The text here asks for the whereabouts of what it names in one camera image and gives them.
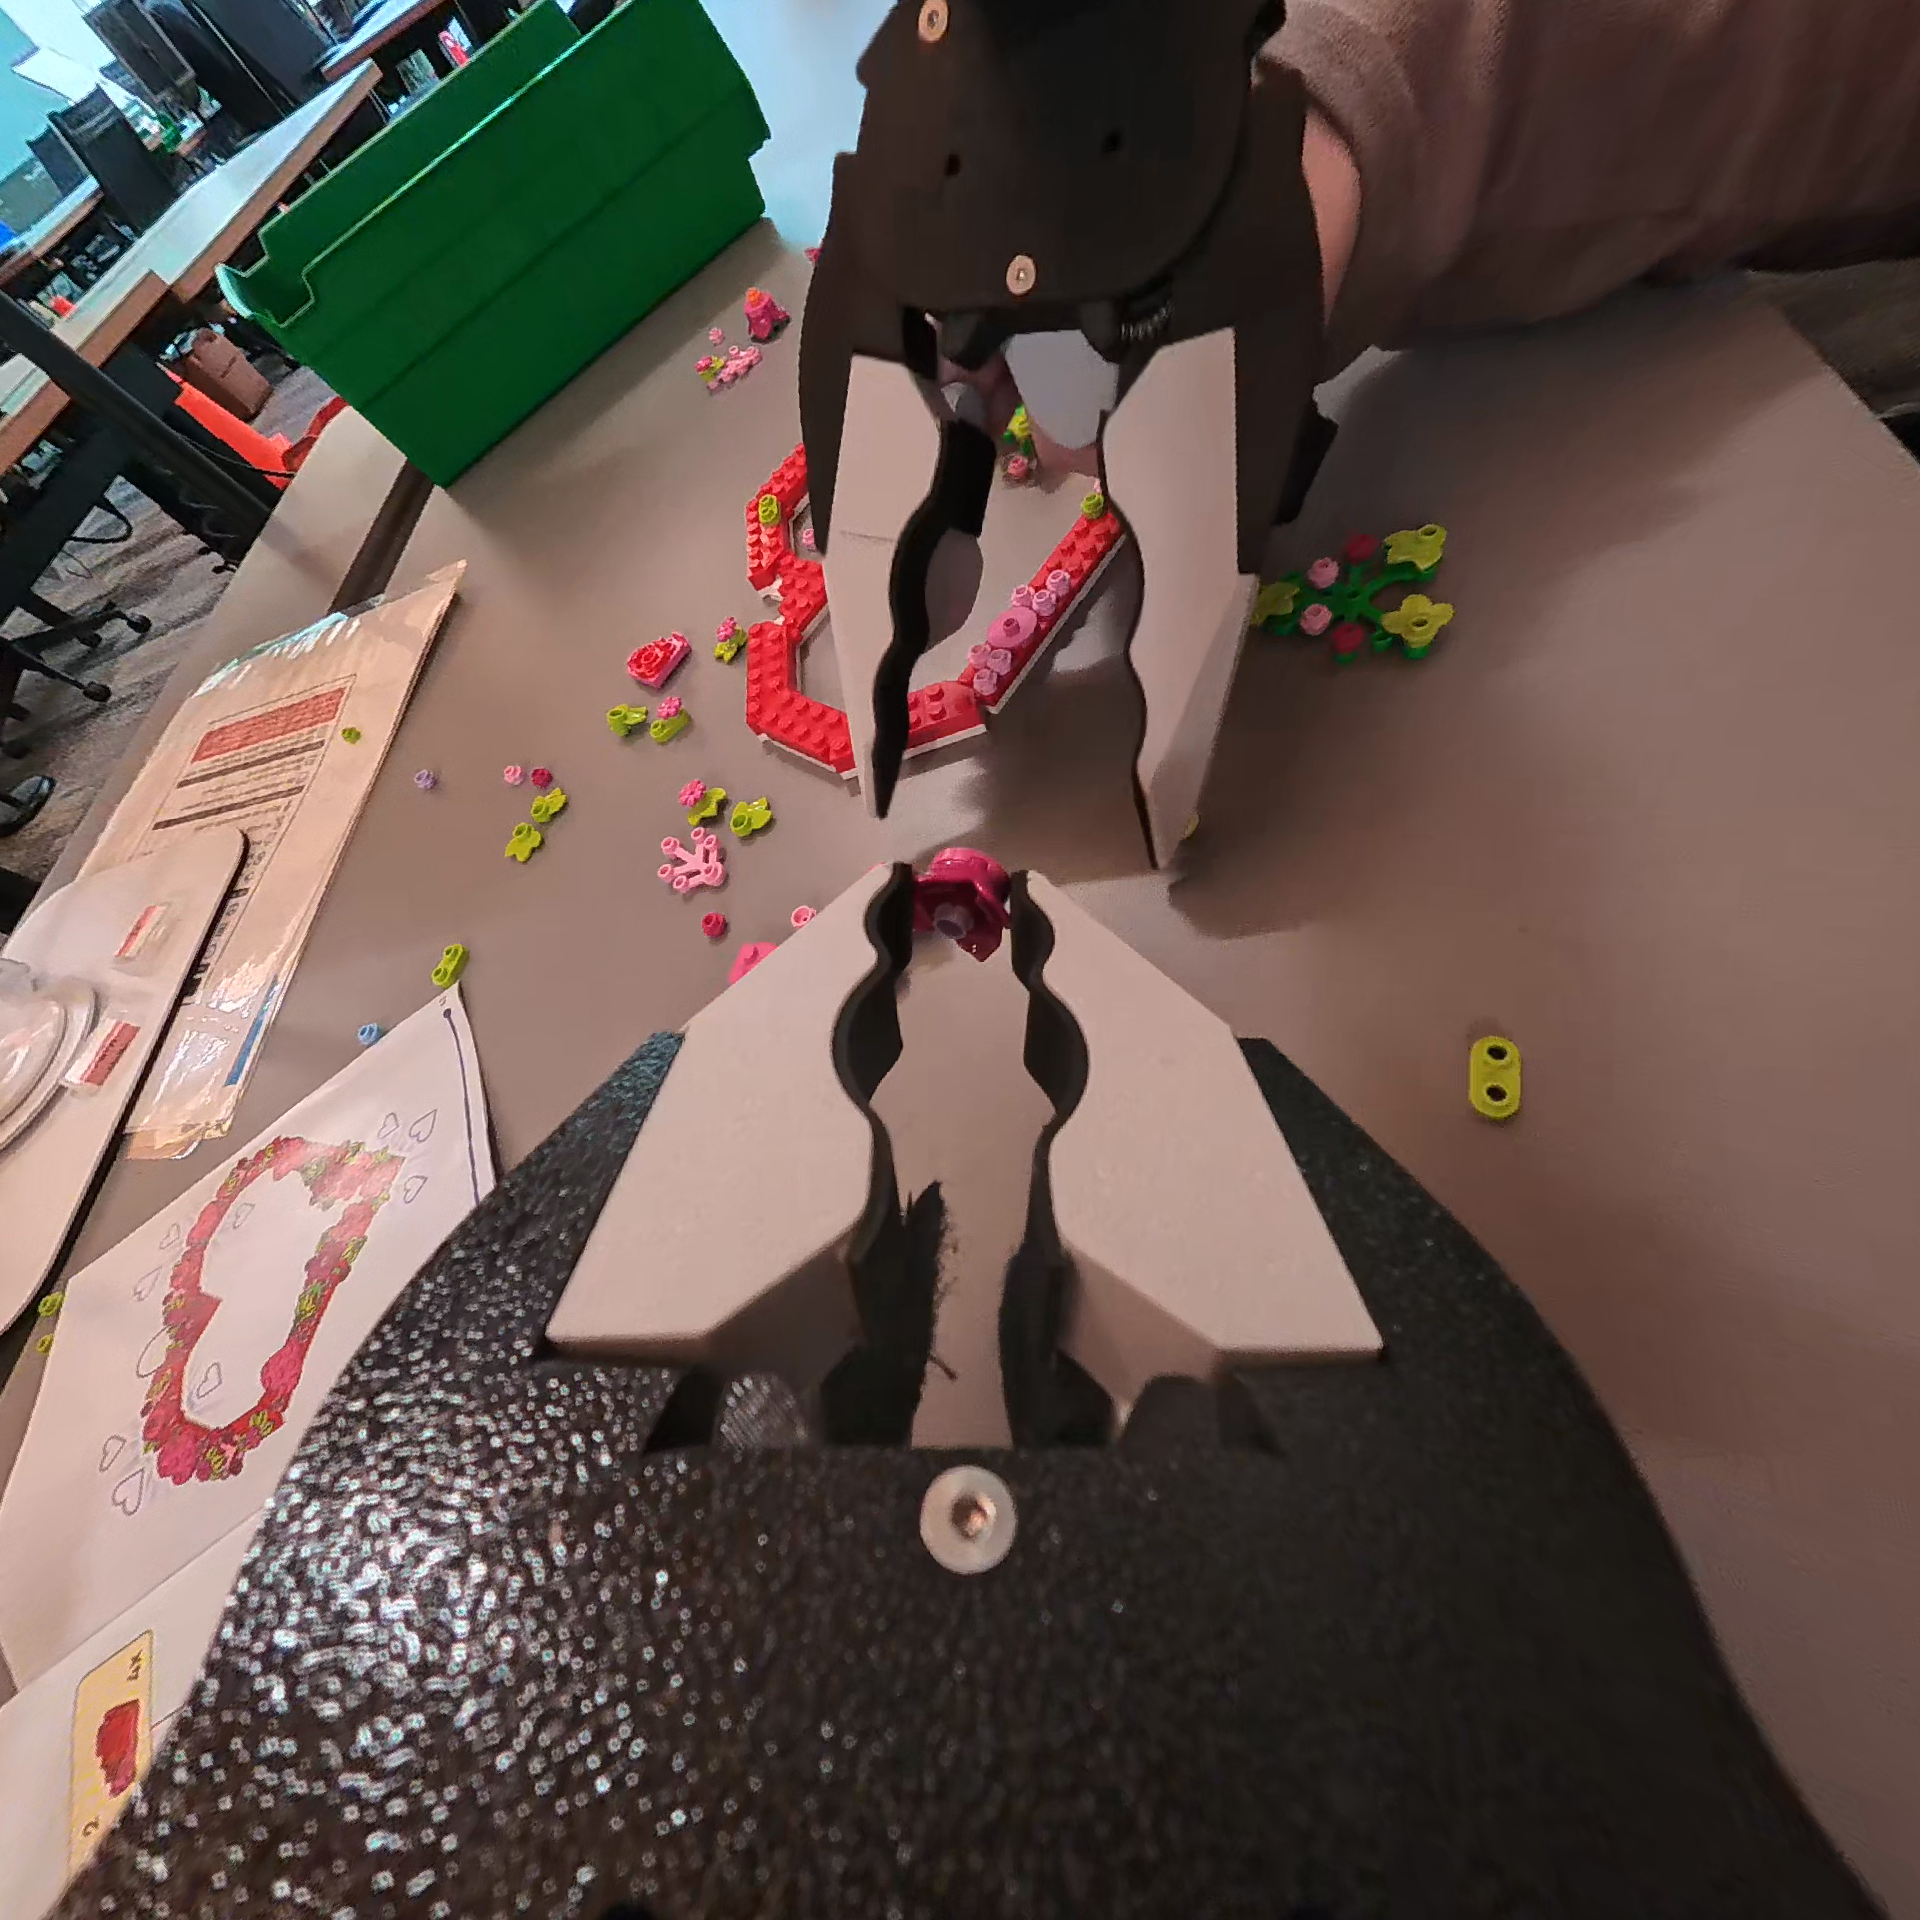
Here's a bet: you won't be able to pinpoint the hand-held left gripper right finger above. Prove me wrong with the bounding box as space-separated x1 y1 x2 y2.
996 867 1382 1449

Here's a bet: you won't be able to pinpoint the person's right forearm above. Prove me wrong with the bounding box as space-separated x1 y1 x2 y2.
1259 0 1920 359

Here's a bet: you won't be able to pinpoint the wood and white book stand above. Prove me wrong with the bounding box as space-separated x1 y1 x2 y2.
0 827 250 1337

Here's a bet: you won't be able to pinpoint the magenta rose with lavender stud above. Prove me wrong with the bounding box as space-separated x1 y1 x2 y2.
910 845 1004 966

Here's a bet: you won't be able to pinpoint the brown cardboard box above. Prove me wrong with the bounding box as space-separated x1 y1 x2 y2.
178 323 274 419

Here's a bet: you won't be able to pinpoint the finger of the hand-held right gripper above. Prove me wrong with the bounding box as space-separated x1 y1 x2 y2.
1102 323 1262 871
817 349 996 820

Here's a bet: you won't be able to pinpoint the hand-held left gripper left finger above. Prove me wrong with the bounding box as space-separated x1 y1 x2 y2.
545 861 957 1445

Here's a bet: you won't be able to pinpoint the green plastic bin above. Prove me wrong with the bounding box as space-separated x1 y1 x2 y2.
219 0 771 488

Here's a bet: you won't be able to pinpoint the open instruction booklet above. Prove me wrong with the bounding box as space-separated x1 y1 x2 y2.
0 982 499 1920

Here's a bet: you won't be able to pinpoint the green lego plant assembly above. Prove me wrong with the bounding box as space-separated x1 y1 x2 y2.
1250 520 1458 663

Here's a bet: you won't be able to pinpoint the person's right hand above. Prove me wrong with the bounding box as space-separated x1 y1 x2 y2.
1297 104 1372 359

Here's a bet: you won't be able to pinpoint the orange plastic item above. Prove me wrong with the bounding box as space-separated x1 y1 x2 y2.
162 375 326 479

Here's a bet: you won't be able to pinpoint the scattered small lego pieces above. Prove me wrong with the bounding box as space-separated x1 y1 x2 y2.
342 281 821 1050

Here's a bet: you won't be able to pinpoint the background office desks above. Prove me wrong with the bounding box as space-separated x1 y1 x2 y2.
0 0 449 840

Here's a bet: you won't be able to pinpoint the clear plastic bag with sheet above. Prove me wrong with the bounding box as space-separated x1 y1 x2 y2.
88 561 468 1166

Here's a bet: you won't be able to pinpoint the red heart lego frame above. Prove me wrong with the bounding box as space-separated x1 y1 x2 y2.
744 436 1126 781

